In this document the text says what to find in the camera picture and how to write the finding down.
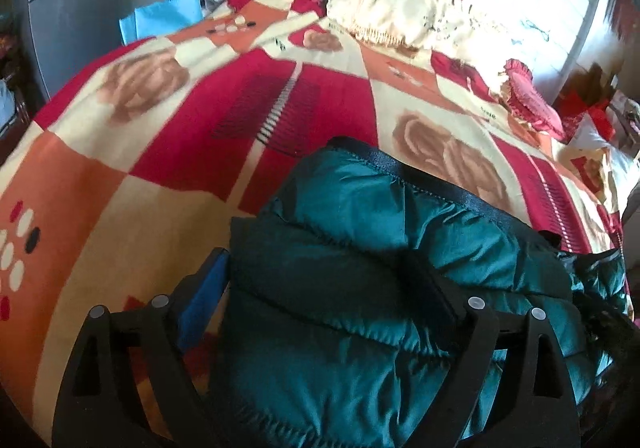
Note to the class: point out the dark green puffer jacket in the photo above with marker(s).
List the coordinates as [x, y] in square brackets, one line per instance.
[375, 305]

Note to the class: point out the red pink ruffled cushion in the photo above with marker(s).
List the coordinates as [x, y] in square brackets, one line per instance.
[529, 114]

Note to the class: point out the cream yellow ruffled pillow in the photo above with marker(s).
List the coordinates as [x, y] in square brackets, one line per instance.
[410, 24]

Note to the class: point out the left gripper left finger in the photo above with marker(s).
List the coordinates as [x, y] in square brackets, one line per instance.
[126, 383]

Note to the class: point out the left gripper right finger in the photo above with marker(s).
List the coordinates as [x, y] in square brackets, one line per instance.
[534, 404]

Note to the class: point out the red orange patterned blanket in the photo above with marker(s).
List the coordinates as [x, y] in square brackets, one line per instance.
[133, 172]

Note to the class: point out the light blue bag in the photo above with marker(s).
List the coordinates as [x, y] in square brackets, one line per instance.
[159, 19]

